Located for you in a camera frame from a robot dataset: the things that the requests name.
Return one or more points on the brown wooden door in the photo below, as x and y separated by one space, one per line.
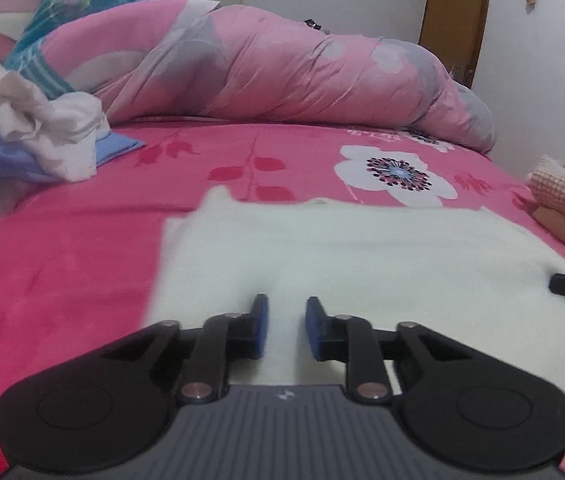
455 15

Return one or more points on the light blue cloth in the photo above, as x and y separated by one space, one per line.
117 146

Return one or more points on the white crumpled shirt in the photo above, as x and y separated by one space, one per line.
47 125

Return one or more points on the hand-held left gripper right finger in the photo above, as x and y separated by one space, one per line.
315 330

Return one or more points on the cream white sweater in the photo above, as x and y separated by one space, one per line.
362 260

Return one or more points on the pink floral bed blanket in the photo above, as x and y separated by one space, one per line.
87 240

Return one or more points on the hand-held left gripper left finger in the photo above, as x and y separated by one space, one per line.
261 327

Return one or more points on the pink floral duvet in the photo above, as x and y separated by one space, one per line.
272 65

